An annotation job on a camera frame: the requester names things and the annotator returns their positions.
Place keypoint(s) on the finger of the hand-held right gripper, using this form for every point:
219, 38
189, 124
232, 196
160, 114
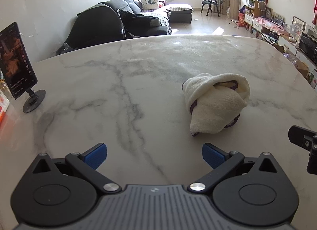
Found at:
301, 137

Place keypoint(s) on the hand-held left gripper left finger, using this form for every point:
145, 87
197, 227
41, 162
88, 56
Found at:
96, 155

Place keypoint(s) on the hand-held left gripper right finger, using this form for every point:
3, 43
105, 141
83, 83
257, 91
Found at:
211, 155

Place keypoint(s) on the white towel with purple edge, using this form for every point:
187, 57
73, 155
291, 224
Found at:
213, 106

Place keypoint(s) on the cardboard box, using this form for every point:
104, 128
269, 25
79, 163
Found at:
302, 67

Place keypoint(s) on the black round phone stand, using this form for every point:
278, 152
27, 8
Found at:
34, 101

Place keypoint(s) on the black microwave oven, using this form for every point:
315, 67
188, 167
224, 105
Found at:
308, 46

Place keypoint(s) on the orange box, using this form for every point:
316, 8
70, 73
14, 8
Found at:
3, 108

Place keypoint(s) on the small white desk fan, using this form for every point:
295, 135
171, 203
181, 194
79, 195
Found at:
293, 29

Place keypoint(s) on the clear plastic bag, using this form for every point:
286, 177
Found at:
63, 49

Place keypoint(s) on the framed picture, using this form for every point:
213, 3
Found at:
299, 23

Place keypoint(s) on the pink cloth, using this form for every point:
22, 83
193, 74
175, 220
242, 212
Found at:
272, 23

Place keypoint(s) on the black smartphone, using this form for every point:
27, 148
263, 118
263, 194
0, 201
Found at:
17, 61

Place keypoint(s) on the chair covered by black jacket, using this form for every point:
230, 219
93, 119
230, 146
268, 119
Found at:
96, 27

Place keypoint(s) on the red bag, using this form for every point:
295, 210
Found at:
242, 19

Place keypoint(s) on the wooden shelf cabinet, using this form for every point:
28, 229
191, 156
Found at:
251, 14

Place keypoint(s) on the black clothing pile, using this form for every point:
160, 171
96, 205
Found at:
141, 23

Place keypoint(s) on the dark grey sofa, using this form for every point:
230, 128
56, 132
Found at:
173, 14

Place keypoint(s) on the wooden desk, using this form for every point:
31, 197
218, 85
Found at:
234, 6

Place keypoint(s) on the dark wooden chair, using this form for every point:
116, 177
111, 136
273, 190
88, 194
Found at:
210, 1

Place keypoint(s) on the white deer print pillow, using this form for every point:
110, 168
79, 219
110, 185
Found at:
149, 2

